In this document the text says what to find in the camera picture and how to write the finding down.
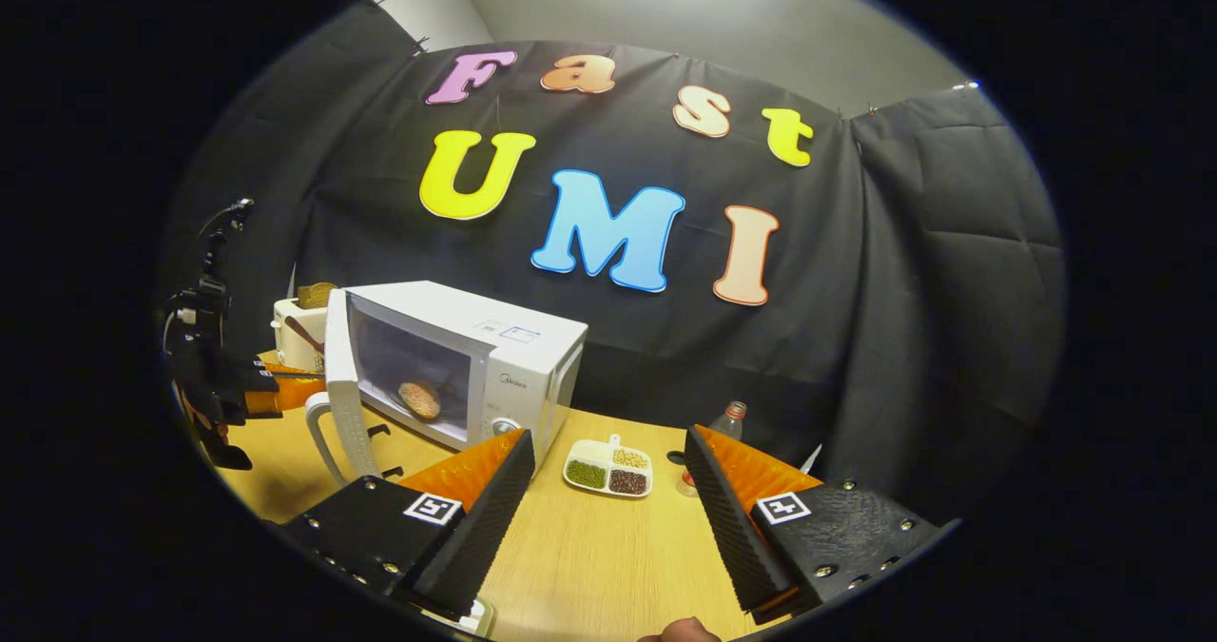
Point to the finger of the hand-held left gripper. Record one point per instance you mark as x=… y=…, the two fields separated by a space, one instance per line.
x=295 y=393

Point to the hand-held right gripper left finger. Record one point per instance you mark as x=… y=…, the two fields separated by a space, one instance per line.
x=485 y=528

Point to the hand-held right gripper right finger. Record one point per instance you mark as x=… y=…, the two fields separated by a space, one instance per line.
x=732 y=528

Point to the round brown bun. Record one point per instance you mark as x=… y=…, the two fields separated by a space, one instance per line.
x=419 y=400

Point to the white microwave oven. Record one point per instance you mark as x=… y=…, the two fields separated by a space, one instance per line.
x=513 y=357

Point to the white toaster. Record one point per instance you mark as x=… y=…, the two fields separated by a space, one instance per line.
x=295 y=338

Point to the brown bread slice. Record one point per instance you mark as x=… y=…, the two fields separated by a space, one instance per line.
x=316 y=295

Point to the clear plastic bottle red label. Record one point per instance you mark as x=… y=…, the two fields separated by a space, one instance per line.
x=730 y=421

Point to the white divided dish of beans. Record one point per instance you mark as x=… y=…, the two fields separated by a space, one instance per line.
x=608 y=469

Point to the black backdrop cloth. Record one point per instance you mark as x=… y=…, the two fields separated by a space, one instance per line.
x=856 y=290

